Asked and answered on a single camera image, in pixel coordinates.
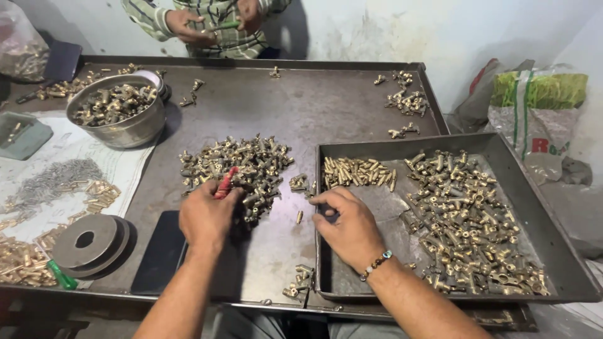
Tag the steel bowl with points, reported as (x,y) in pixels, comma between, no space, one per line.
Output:
(127,132)

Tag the small metal tray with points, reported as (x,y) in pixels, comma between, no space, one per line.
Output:
(541,226)

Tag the grey plastic box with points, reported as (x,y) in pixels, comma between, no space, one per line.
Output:
(28,141)

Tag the lone brass fitting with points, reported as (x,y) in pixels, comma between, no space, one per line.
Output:
(275,72)

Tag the brass fittings bowlful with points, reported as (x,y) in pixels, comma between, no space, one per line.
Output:
(115,103)

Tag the single brass pin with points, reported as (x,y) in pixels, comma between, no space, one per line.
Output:
(299,217)

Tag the pile of steel screws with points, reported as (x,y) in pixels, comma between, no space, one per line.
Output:
(52,181)

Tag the person's grey trousers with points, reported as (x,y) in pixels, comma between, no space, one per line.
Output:
(254,327)

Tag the row of brass pins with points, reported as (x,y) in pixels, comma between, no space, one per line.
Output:
(358,172)

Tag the edge cluster of brass fittings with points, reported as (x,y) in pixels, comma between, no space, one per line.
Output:
(301,278)

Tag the big pile of brass fittings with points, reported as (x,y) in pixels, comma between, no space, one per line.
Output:
(256,160)

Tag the small pile of brass tubes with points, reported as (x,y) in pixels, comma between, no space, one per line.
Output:
(101,195)

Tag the black hand tool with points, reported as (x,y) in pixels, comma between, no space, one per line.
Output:
(27,97)

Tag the loose group of brass fittings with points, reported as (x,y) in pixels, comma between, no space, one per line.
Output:
(407,101)

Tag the trio of brass fittings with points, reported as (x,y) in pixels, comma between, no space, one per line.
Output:
(195,89)

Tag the woven plastic sack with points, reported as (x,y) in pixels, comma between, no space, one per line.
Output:
(537,117)

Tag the white paper sheet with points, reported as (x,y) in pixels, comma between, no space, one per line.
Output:
(127,169)

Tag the spread heap of brass fittings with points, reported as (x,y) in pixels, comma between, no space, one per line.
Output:
(471,221)

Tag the large metal work tray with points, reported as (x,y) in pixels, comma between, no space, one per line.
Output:
(292,108)

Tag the small dark metal fitting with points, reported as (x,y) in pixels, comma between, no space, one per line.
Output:
(330,214)

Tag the scattered brass fittings group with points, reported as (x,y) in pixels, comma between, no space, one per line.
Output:
(66,88)

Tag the black pouch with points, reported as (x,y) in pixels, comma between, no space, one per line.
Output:
(62,61)

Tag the small cluster of brass fittings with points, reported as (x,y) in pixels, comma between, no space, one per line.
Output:
(299,182)

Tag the black phone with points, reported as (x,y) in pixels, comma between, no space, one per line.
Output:
(158,254)

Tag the person's right hand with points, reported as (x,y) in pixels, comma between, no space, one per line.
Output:
(353,230)

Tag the heap of brass pins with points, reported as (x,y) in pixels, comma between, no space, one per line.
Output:
(21,263)

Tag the grey metal disc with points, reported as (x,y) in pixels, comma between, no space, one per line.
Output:
(123,240)
(101,230)

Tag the clear plastic bag of parts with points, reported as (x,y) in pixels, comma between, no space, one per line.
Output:
(21,52)

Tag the grey crumpled bag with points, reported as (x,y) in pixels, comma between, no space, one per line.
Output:
(473,108)

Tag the few joined brass fittings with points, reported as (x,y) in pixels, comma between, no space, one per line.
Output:
(404,131)

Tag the person's left hand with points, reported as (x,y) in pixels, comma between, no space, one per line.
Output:
(205,216)

